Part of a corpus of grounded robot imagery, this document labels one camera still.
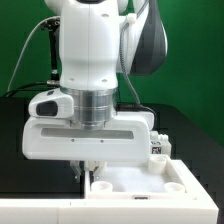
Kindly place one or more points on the black camera on stand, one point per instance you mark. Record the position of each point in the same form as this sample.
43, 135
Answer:
51, 25

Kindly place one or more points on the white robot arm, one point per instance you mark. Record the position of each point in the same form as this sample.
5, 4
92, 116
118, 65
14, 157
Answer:
79, 121

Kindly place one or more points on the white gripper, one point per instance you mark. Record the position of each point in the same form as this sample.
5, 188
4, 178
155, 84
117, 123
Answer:
126, 138

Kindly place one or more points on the white square tabletop tray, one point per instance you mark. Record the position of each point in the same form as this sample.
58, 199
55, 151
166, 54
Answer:
157, 179

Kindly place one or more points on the white L-shaped corner fence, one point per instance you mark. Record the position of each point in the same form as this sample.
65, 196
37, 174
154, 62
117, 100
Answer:
199, 210

